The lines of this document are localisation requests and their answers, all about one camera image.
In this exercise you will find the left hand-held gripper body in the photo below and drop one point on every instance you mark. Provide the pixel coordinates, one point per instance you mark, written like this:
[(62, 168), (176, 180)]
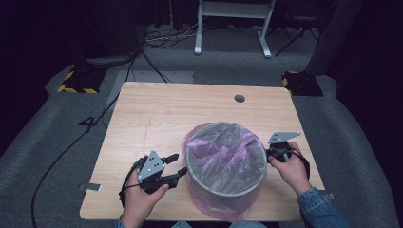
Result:
[(152, 166)]

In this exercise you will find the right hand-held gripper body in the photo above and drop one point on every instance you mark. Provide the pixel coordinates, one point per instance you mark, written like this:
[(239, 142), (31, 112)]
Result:
[(282, 137)]

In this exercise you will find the green plastic bin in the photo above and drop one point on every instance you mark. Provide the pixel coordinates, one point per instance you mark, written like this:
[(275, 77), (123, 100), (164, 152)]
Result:
[(221, 191)]

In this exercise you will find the pink plastic bag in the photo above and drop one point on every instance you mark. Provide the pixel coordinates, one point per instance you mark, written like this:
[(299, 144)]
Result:
[(221, 152)]

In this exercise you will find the person's right hand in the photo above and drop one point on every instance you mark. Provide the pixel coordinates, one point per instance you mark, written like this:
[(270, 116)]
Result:
[(294, 171)]

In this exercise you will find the person's left hand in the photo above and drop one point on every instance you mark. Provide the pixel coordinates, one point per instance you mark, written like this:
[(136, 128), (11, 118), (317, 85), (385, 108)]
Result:
[(139, 202)]

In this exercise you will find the person's left leg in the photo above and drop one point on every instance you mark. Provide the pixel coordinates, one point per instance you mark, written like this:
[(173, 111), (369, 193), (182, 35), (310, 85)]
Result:
[(180, 225)]

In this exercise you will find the person's leg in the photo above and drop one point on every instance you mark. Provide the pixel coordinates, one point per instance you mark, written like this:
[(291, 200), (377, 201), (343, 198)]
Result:
[(180, 225), (248, 225)]

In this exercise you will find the black yellow striped base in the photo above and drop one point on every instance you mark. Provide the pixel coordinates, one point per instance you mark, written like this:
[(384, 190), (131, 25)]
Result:
[(82, 79), (302, 84)]

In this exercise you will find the grey tape strip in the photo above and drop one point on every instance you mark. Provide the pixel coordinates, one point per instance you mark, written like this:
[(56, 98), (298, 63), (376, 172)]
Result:
[(92, 186), (329, 196)]

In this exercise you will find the person's right leg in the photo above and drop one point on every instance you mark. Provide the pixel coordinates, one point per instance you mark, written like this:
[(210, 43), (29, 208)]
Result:
[(248, 225)]

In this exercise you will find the black tripod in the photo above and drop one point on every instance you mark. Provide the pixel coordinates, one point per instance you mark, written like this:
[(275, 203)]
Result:
[(293, 41)]

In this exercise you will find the grey fabric column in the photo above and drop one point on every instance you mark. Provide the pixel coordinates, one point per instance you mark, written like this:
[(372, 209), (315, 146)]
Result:
[(332, 38)]

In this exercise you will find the white metal stand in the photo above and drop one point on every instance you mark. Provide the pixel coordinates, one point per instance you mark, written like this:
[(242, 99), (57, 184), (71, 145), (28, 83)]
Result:
[(198, 38)]

